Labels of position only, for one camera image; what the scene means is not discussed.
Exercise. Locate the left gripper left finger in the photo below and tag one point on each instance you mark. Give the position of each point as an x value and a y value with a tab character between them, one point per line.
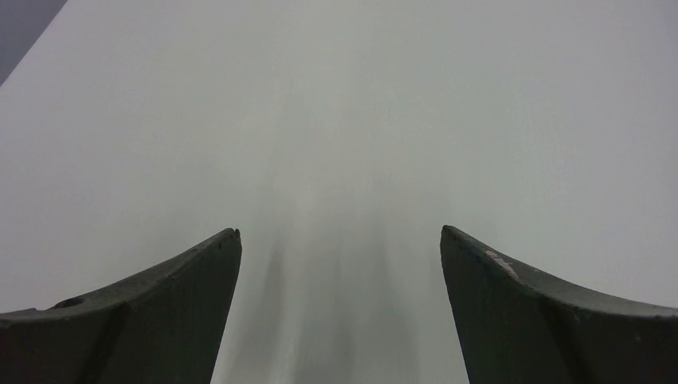
161	325

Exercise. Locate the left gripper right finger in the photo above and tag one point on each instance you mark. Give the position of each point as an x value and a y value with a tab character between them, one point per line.
519	324

